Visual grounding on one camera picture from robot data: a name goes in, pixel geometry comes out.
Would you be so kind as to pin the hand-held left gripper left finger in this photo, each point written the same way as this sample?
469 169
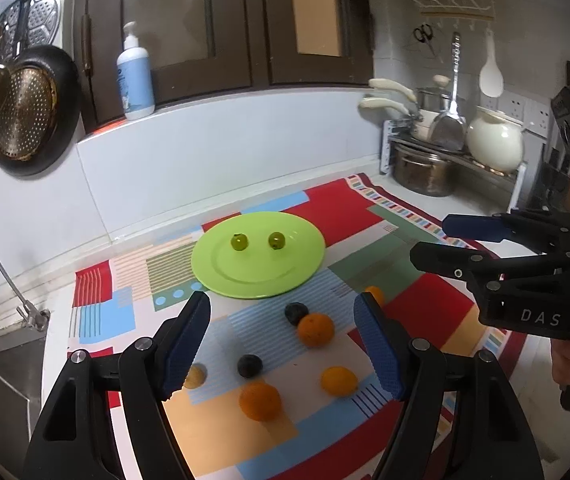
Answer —
187 345

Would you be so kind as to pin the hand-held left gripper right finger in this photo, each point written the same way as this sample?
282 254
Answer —
377 345

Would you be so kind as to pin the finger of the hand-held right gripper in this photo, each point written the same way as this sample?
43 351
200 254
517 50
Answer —
440 259
470 226

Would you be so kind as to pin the yellowish green plum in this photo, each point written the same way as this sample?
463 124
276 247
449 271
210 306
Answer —
197 376

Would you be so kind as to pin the small mandarin orange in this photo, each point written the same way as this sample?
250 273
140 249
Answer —
377 295

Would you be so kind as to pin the large yellowish orange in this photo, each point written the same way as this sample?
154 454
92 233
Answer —
339 381

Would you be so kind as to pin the dark purple plum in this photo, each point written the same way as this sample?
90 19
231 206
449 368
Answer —
250 365
296 313

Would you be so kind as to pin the green plate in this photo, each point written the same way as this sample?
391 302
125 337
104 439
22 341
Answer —
260 272

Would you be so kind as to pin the person's right hand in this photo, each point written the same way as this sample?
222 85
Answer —
565 360

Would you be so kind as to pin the colourful patterned mat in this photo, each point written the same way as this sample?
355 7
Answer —
415 305

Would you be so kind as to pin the steel stock pot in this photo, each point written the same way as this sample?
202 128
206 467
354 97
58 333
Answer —
422 170

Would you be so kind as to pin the white kettle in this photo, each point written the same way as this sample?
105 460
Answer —
495 142

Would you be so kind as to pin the dark utensil holder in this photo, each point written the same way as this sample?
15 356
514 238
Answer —
550 175

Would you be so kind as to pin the metal pot rack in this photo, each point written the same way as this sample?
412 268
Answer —
386 150

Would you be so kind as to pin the white rice paddle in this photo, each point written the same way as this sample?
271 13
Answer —
491 77

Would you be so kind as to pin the metal faucet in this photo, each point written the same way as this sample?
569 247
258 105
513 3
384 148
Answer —
30 310

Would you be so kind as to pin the steel sink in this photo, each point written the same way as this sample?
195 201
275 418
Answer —
5 385

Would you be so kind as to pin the black scissors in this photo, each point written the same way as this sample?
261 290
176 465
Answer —
425 35

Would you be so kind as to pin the black frying pan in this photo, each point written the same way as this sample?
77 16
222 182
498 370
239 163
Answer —
67 110

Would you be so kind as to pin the brass mesh strainer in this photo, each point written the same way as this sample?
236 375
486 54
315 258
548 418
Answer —
27 110

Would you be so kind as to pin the round metal steamer rack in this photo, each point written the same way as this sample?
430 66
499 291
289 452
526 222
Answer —
30 20

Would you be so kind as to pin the white wall outlets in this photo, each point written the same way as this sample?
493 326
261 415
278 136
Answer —
535 112

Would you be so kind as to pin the dark wooden window frame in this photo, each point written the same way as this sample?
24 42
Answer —
260 35

